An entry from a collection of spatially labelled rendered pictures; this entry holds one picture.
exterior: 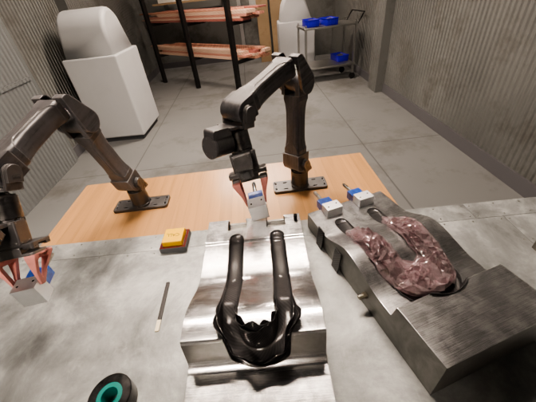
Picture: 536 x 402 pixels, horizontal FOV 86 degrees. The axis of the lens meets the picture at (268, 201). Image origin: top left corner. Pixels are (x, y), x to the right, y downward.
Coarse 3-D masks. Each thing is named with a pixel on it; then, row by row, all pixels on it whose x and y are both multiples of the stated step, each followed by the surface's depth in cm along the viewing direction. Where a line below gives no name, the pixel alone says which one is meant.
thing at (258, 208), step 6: (252, 186) 87; (252, 192) 83; (258, 192) 83; (252, 198) 82; (258, 198) 79; (264, 198) 79; (252, 204) 78; (258, 204) 78; (264, 204) 77; (252, 210) 78; (258, 210) 78; (264, 210) 79; (252, 216) 80; (258, 216) 80; (264, 216) 81
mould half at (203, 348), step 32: (224, 224) 81; (256, 224) 80; (288, 224) 79; (224, 256) 72; (256, 256) 71; (288, 256) 70; (256, 288) 62; (192, 320) 54; (256, 320) 52; (320, 320) 51; (192, 352) 52; (224, 352) 52; (320, 352) 53; (192, 384) 52; (224, 384) 51; (256, 384) 51; (288, 384) 50; (320, 384) 50
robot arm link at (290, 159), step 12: (288, 84) 84; (288, 96) 87; (300, 96) 84; (288, 108) 89; (300, 108) 88; (288, 120) 91; (300, 120) 91; (288, 132) 94; (300, 132) 93; (288, 144) 96; (300, 144) 95; (288, 156) 98; (300, 156) 96; (300, 168) 98
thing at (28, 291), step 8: (48, 264) 70; (32, 272) 66; (48, 272) 67; (24, 280) 63; (32, 280) 63; (48, 280) 66; (16, 288) 62; (24, 288) 61; (32, 288) 61; (40, 288) 63; (48, 288) 65; (16, 296) 62; (24, 296) 62; (32, 296) 62; (40, 296) 63; (48, 296) 65; (24, 304) 63; (32, 304) 64
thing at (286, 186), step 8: (296, 176) 103; (304, 176) 103; (320, 176) 111; (280, 184) 109; (288, 184) 109; (296, 184) 105; (304, 184) 105; (312, 184) 107; (320, 184) 107; (280, 192) 106; (288, 192) 106
